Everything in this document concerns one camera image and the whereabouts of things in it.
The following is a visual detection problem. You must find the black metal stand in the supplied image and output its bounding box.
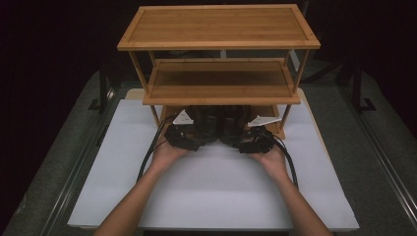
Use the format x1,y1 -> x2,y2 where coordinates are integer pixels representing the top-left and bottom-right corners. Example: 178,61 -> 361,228
88,60 -> 110,114
351,60 -> 378,113

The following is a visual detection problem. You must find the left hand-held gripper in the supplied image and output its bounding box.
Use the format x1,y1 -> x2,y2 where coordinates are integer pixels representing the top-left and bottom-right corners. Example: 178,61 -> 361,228
163,109 -> 202,152

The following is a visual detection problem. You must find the black leather lace-up shoe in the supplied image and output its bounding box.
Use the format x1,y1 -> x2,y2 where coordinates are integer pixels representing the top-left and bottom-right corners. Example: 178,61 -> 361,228
218,105 -> 253,148
186,105 -> 221,146

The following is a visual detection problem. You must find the bamboo three-tier shoe rack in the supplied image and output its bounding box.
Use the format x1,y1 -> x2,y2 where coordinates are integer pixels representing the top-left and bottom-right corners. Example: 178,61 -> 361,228
116,3 -> 322,142

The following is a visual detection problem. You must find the white table mat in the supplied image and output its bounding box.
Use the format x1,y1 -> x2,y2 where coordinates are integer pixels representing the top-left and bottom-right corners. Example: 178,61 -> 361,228
67,97 -> 360,232

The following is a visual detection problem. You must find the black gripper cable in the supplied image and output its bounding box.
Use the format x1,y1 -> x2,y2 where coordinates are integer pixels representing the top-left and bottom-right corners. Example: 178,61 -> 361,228
270,135 -> 300,190
136,114 -> 177,183

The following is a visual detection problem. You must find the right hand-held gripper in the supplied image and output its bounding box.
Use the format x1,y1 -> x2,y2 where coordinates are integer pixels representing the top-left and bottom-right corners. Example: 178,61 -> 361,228
238,115 -> 282,154

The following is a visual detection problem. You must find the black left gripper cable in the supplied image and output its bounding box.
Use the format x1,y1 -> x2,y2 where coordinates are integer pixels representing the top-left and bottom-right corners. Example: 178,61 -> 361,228
136,114 -> 177,183

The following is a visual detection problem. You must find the person's right hand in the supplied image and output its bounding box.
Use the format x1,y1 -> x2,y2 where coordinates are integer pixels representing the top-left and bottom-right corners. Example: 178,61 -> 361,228
250,144 -> 290,182

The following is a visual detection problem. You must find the person's left hand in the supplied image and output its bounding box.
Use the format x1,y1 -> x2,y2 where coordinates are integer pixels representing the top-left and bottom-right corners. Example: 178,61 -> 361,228
150,137 -> 190,172

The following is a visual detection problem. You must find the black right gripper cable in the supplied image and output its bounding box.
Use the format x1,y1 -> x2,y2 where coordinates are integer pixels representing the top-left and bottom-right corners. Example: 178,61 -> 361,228
270,135 -> 300,190

